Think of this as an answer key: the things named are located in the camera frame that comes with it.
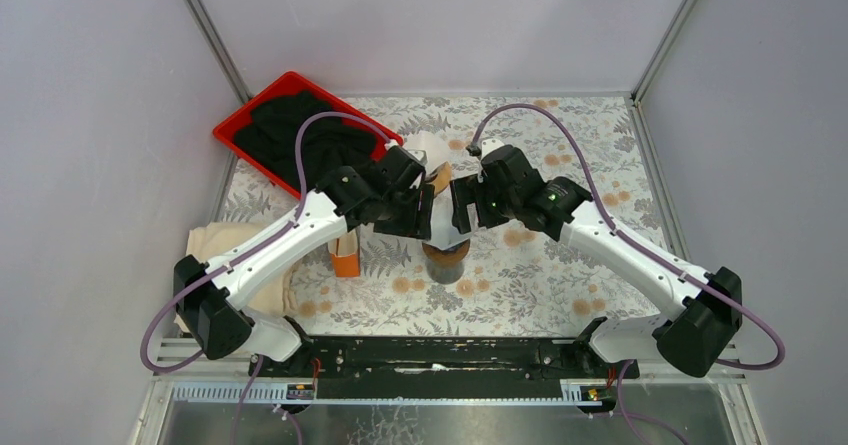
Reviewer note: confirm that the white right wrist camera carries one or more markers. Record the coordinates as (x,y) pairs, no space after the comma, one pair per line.
(482,148)

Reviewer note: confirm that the orange coffee filter box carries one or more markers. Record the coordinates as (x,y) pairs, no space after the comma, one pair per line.
(344,253)

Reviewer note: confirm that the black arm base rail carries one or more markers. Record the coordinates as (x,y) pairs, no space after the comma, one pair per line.
(421,367)

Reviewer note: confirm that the red plastic tray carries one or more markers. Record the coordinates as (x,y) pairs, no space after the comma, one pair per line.
(292,83)

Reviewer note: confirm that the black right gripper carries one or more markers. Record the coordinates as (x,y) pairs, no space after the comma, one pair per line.
(469,190)

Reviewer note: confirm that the white paper coffee filter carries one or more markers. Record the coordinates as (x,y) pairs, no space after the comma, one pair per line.
(431,150)

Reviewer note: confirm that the black cloth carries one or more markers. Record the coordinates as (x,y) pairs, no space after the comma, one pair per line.
(327,144)

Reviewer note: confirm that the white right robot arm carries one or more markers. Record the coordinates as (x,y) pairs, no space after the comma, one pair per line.
(693,324)

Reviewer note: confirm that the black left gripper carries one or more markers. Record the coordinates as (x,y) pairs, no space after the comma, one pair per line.
(407,214)

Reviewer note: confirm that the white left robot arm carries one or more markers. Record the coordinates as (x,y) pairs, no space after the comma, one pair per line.
(213,298)

